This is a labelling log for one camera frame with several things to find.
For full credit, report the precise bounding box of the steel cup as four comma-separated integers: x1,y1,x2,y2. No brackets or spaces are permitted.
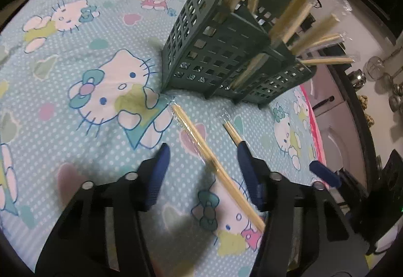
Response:
348,69,367,89
389,82,403,112

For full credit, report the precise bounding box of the black cabinet handle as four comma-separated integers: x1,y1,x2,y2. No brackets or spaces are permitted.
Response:
312,96,336,109

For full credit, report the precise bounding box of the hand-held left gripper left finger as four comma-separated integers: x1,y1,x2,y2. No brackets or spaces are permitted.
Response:
36,142,172,277

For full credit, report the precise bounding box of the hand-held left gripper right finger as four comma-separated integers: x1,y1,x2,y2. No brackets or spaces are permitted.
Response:
237,140,370,277

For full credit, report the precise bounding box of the bamboo chopsticks bunch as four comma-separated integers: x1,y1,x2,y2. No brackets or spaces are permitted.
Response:
208,0,361,92

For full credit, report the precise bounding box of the bamboo chopstick pair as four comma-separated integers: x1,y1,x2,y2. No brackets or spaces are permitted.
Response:
170,103,266,232
220,113,244,145

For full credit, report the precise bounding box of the white kitchen cabinet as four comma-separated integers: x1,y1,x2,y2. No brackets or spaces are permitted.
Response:
312,69,378,189

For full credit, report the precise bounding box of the blue cartoon cat printed blanket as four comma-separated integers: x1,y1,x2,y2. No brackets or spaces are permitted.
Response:
0,0,318,277

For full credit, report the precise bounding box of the green plastic utensil basket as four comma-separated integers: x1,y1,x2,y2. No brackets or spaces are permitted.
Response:
160,0,317,111

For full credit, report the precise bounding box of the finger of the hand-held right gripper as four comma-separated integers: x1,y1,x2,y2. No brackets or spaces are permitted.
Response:
309,161,369,202

